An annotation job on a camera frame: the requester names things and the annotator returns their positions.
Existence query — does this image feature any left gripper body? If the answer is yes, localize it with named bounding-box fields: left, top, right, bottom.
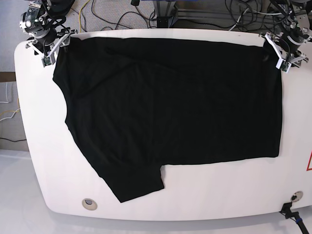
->
left=264, top=31, right=312, bottom=67

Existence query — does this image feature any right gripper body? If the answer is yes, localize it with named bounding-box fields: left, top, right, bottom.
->
left=24, top=28, right=78, bottom=56

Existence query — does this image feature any black T-shirt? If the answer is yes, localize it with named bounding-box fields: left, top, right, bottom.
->
left=53, top=38, right=282, bottom=202

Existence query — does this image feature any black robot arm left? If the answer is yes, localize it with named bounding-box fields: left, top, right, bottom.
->
left=261, top=0, right=312, bottom=73

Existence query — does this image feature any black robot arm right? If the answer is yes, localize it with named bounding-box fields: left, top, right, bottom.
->
left=19, top=0, right=75, bottom=56

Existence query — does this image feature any black central column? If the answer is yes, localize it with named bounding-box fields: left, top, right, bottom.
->
left=153, top=0, right=177, bottom=28

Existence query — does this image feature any red warning sticker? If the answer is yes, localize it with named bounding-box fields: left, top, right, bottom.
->
left=307, top=153, right=312, bottom=171

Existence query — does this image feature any table grommet hole right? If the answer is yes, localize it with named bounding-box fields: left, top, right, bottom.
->
left=291, top=191, right=303, bottom=202

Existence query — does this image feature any table grommet hole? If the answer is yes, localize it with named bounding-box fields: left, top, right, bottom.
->
left=291, top=191, right=303, bottom=202
left=82, top=198, right=98, bottom=211

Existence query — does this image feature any table grommet hole left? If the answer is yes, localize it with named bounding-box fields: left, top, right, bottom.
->
left=82, top=198, right=98, bottom=211

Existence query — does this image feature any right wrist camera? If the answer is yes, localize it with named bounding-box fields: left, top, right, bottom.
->
left=41, top=55, right=56, bottom=67

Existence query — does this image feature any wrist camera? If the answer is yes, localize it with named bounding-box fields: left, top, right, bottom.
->
left=276, top=59, right=291, bottom=73
left=41, top=55, right=56, bottom=67

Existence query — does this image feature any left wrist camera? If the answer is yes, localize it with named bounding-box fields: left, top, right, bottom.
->
left=276, top=59, right=291, bottom=73

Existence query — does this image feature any yellow cable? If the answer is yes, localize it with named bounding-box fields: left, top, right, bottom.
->
left=78, top=0, right=91, bottom=33

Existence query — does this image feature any black clamp with cable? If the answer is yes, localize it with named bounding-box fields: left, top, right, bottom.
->
left=280, top=202, right=309, bottom=234

